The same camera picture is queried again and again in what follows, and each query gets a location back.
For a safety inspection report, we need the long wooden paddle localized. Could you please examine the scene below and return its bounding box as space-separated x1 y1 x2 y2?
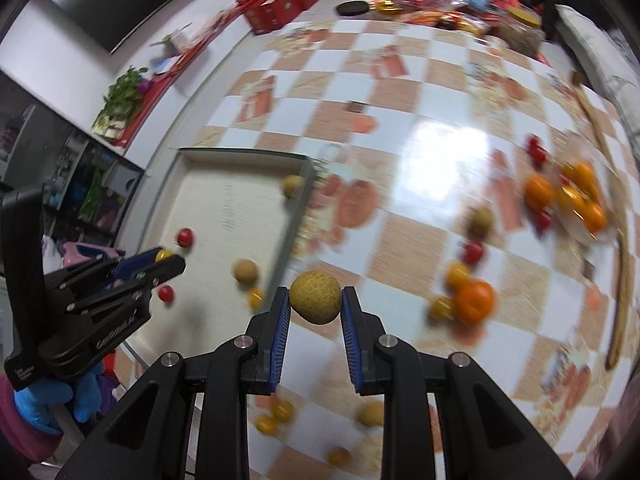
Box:
572 82 632 372

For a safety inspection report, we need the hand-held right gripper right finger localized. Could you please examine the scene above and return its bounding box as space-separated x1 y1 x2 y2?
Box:
340 286 576 480

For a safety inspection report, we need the orange tangerine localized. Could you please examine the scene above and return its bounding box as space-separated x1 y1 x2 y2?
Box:
523 174 556 212
562 161 598 196
556 185 586 216
582 202 608 233
454 280 496 325

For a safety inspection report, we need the green leafy plant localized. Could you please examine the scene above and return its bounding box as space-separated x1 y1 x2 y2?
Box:
100 66 151 128

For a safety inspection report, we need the light grey sofa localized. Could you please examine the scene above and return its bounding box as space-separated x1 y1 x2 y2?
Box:
552 2 640 141

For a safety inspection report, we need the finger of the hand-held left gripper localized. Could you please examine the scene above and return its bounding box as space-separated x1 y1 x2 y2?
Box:
45 246 168 293
62 255 188 313

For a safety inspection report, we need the clear glass bowl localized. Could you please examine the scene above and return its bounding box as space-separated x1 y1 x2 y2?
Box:
552 160 618 246

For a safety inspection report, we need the person's left hand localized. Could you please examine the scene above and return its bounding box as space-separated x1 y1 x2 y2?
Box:
15 360 103 436

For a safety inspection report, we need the dark storage shelf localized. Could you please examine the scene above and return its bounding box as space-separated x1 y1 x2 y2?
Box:
42 130 146 241

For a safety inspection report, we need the beige rectangular tray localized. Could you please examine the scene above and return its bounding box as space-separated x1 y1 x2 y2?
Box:
122 146 317 361

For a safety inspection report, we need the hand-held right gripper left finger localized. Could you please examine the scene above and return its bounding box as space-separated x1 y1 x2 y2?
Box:
55 287 292 480

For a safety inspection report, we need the person's left forearm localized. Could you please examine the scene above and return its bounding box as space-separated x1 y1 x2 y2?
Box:
0 372 63 466

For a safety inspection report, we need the glass jar with yellow lid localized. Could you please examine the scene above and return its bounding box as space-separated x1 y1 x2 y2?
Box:
502 7 546 58

